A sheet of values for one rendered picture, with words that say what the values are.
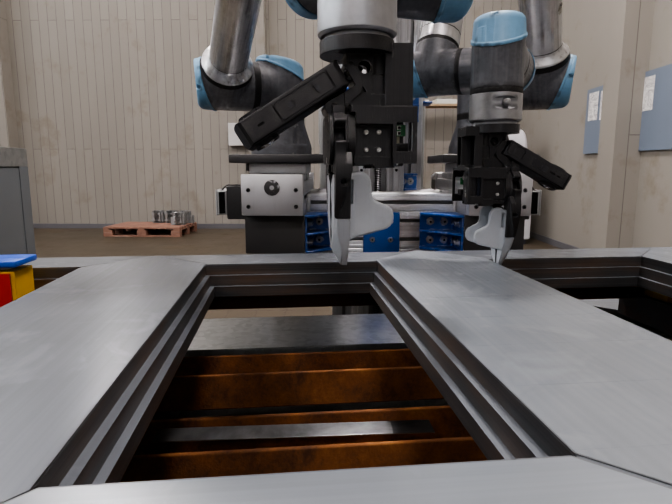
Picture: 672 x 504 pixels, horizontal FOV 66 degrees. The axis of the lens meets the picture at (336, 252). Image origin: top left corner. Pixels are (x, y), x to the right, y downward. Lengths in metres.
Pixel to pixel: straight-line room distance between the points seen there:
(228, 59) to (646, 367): 0.98
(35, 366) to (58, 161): 9.39
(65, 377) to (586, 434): 0.34
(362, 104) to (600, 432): 0.33
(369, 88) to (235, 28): 0.64
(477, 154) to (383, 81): 0.31
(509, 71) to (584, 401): 0.53
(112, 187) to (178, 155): 1.24
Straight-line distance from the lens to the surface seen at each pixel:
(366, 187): 0.50
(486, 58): 0.81
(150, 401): 0.44
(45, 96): 9.94
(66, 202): 9.80
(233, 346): 1.00
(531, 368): 0.42
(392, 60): 0.52
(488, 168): 0.78
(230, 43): 1.15
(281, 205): 1.14
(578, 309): 0.60
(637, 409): 0.38
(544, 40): 1.26
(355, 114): 0.49
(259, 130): 0.49
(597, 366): 0.44
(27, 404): 0.39
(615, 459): 0.32
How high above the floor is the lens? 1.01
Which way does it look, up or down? 9 degrees down
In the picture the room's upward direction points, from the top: straight up
